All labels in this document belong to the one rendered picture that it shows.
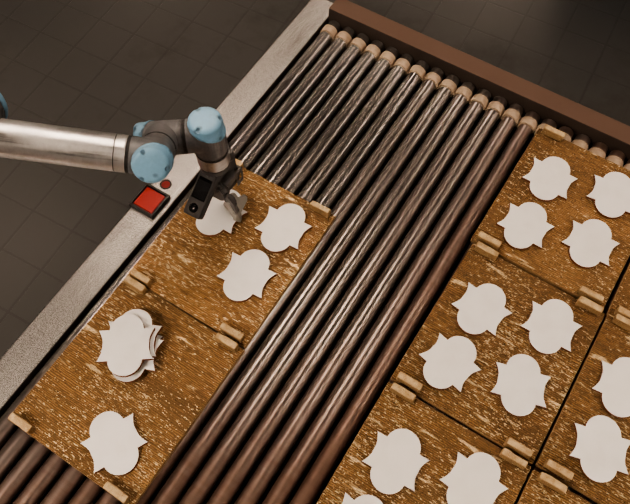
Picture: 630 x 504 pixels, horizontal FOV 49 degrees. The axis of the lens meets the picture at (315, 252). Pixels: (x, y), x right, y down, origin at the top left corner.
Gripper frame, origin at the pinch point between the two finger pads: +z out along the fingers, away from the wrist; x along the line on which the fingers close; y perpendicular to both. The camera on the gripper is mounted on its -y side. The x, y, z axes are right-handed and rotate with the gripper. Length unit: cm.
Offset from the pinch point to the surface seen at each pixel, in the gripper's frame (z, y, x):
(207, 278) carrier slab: 0.8, -16.5, -8.0
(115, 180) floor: 94, 30, 88
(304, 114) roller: 2.2, 39.2, -1.0
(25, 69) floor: 94, 55, 162
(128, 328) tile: -3.6, -37.5, -1.7
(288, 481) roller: 3, -46, -50
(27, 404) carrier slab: 1, -63, 8
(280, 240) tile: -0.5, 1.0, -17.8
